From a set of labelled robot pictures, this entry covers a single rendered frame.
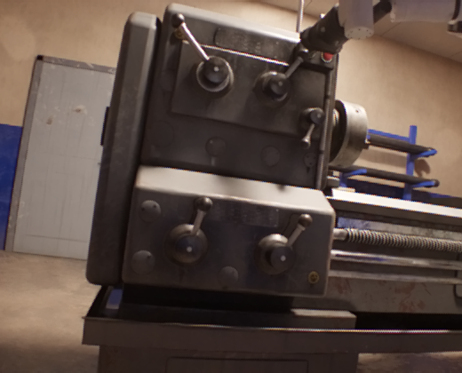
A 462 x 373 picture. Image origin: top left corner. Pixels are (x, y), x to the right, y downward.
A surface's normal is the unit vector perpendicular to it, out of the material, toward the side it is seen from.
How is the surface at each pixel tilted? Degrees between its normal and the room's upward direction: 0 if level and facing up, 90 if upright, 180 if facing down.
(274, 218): 90
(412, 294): 90
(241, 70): 90
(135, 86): 90
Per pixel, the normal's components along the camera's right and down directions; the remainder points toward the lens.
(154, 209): 0.25, -0.03
